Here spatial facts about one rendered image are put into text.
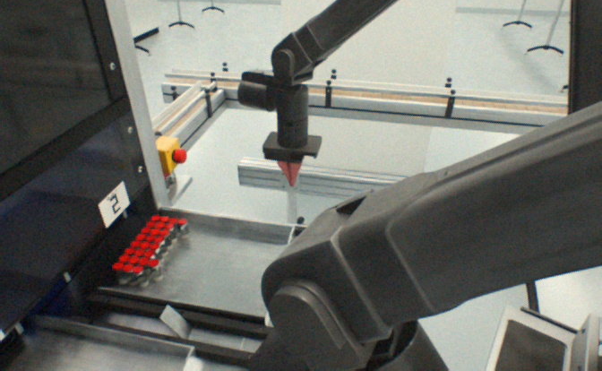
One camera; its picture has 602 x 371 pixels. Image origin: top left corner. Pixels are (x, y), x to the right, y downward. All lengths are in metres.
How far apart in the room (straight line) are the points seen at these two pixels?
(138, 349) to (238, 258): 0.27
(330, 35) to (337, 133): 1.73
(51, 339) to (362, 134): 1.84
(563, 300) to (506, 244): 2.14
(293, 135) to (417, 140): 1.68
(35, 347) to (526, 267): 0.83
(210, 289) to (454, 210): 0.73
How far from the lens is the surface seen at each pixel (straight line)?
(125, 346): 0.83
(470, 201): 0.18
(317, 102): 1.60
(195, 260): 0.93
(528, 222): 0.18
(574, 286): 2.43
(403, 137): 2.32
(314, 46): 0.64
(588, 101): 0.60
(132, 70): 0.93
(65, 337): 0.89
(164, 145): 1.08
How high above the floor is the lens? 1.52
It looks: 33 degrees down
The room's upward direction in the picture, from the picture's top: straight up
